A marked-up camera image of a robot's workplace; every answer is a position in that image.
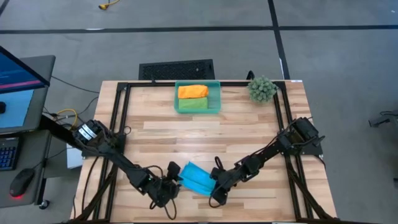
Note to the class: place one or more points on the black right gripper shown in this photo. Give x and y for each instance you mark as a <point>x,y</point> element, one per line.
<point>228,179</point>

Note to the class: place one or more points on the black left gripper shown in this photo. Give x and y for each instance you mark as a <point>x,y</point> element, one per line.
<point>161,189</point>

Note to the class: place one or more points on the blue microfiber towel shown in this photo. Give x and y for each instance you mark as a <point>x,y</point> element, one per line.
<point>197,179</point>

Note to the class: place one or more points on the green microfiber towel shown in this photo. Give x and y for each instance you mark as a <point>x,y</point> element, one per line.
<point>192,103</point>

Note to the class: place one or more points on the orange microfiber towel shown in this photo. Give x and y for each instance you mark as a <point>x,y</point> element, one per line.
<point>192,91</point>

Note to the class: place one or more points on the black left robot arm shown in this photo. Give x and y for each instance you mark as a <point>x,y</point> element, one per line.
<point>124,165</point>

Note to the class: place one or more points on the teal translucent plastic basket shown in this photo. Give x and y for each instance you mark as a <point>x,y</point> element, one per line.
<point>214,96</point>

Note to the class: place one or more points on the white box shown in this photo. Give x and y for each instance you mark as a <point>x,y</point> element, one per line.
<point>74,158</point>

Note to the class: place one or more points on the small green artificial plant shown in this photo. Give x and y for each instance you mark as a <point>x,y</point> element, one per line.
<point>261,89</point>

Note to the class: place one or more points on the black desk castor wheel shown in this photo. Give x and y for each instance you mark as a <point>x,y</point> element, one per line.
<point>44,204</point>

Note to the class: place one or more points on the grey desk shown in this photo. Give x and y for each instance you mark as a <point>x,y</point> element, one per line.
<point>34,199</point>

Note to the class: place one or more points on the black computer mouse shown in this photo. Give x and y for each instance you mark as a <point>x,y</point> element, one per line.
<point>21,182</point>

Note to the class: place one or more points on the black keyboard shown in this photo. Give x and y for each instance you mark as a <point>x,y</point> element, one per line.
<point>7,154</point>

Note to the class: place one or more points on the black monitor with dark screen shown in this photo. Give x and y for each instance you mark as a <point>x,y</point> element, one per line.
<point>18,74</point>

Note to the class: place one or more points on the black mounting bracket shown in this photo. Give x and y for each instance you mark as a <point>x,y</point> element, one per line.
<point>250,75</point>

